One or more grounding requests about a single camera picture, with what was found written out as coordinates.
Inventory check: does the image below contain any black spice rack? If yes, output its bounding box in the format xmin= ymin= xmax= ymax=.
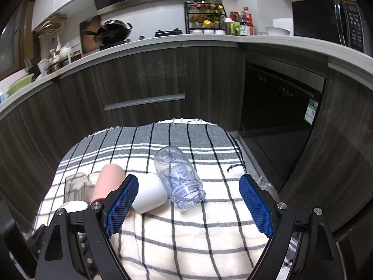
xmin=184 ymin=1 xmax=228 ymax=35

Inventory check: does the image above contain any pink cup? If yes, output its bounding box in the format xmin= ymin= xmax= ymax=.
xmin=90 ymin=164 xmax=126 ymax=205

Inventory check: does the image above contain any black gas stove burner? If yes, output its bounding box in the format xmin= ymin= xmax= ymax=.
xmin=154 ymin=28 xmax=183 ymax=38

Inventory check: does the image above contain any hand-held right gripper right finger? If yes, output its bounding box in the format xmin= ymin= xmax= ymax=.
xmin=238 ymin=173 xmax=338 ymax=280

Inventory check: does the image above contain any clear glass cup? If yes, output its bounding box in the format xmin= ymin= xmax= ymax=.
xmin=64 ymin=173 xmax=94 ymax=203

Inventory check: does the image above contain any clear plastic bag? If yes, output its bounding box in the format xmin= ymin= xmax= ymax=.
xmin=256 ymin=175 xmax=280 ymax=199

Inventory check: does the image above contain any green basin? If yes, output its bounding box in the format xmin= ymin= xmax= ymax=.
xmin=5 ymin=73 xmax=32 ymax=97

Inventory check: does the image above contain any clear plastic bottle cup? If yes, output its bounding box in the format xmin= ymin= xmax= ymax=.
xmin=154 ymin=145 xmax=206 ymax=210

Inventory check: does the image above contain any wooden cutting board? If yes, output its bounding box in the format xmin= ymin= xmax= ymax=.
xmin=79 ymin=15 xmax=102 ymax=55

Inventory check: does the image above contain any built-in dishwasher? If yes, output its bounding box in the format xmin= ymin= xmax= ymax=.
xmin=238 ymin=61 xmax=327 ymax=193

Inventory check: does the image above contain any white bowl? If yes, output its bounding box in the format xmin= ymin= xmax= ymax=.
xmin=265 ymin=27 xmax=291 ymax=36

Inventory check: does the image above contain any grey drawer handle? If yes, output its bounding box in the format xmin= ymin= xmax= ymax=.
xmin=104 ymin=94 xmax=186 ymax=111

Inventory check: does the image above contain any black wok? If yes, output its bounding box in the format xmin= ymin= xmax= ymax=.
xmin=81 ymin=20 xmax=133 ymax=46

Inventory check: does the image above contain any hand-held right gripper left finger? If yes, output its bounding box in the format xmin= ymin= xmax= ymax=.
xmin=36 ymin=174 xmax=139 ymax=280

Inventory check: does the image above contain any black microwave oven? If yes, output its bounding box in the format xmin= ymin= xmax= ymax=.
xmin=292 ymin=0 xmax=366 ymax=53

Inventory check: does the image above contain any striped checked tablecloth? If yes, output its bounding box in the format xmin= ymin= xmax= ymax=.
xmin=34 ymin=118 xmax=298 ymax=280

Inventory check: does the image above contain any white teapot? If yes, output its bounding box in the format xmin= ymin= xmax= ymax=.
xmin=58 ymin=44 xmax=72 ymax=62

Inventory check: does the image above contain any small white cup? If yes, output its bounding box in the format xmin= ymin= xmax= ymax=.
xmin=60 ymin=201 xmax=89 ymax=213

